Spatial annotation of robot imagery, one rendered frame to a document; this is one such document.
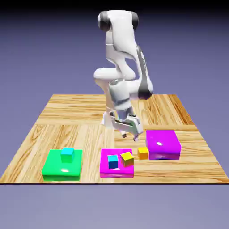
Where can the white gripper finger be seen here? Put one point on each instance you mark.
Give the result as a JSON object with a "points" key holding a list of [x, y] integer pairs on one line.
{"points": [[136, 138], [123, 134]]}

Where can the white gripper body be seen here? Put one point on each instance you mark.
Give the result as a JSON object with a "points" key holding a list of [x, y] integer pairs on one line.
{"points": [[131, 126]]}

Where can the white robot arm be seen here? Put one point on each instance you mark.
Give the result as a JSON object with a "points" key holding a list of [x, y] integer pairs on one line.
{"points": [[123, 44]]}

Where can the small orange cube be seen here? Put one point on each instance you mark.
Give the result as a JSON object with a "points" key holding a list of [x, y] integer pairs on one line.
{"points": [[143, 153]]}

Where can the small yellow cube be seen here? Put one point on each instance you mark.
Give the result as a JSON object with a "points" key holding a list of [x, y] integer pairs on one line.
{"points": [[127, 158]]}

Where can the small cyan cube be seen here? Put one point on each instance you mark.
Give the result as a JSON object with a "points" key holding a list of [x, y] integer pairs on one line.
{"points": [[113, 161], [67, 154]]}

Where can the large purple box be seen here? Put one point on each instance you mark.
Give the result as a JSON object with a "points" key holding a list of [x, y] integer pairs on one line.
{"points": [[162, 144]]}

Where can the large magenta box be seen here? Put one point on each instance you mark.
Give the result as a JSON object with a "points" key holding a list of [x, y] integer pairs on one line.
{"points": [[116, 171]]}

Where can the large green box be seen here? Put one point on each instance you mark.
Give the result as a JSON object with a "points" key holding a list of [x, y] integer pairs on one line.
{"points": [[61, 168]]}

